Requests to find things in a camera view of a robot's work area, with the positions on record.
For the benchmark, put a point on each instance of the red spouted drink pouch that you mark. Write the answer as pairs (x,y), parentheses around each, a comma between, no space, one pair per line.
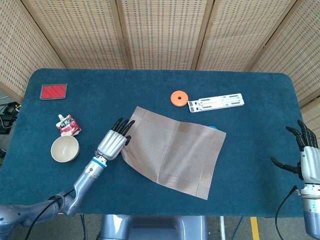
(68,126)

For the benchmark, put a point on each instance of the orange disc with hole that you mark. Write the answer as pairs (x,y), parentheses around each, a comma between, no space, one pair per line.
(176,100)

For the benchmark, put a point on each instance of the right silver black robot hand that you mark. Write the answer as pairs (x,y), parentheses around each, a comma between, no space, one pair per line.
(311,165)

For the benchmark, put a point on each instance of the red packet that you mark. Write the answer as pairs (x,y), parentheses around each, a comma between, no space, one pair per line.
(53,91)

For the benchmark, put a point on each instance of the white folding stand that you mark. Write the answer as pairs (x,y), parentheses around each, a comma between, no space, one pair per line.
(215,103)

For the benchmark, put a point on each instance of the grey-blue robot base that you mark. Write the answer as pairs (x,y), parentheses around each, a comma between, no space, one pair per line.
(150,227)

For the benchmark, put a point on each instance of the brown woven placemat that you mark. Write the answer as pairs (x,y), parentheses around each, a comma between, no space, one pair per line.
(175,155)

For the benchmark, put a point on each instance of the beige bowl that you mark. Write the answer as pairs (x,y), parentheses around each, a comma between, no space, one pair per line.
(65,149)

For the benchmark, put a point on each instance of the blue ball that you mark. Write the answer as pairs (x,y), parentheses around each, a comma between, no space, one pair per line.
(212,127)

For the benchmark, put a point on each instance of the blue carpet table cover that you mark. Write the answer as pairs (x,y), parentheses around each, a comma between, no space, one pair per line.
(100,82)

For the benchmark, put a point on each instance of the yellow floor tape strip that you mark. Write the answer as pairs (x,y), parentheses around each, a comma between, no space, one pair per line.
(255,228)

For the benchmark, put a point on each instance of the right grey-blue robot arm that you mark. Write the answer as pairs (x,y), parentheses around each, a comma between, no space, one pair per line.
(312,215)

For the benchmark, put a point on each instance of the woven bamboo folding screen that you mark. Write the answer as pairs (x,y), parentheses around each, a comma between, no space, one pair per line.
(162,32)

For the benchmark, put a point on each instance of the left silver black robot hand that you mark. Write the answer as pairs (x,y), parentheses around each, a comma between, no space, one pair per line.
(111,145)

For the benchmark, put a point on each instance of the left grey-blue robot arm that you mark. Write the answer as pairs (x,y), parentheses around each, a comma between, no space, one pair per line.
(85,180)

